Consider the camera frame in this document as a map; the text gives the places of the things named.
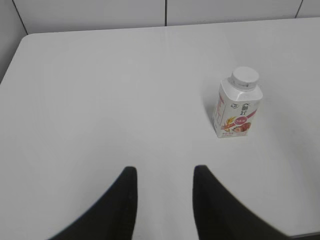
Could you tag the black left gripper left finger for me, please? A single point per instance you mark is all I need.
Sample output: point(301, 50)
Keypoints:
point(112, 217)

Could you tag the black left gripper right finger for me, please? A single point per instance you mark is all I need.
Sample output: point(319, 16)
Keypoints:
point(219, 215)

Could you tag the white yili yogurt bottle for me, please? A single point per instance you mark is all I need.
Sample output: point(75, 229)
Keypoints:
point(235, 109)

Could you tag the white round bottle cap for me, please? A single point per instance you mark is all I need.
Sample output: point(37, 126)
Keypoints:
point(244, 78)

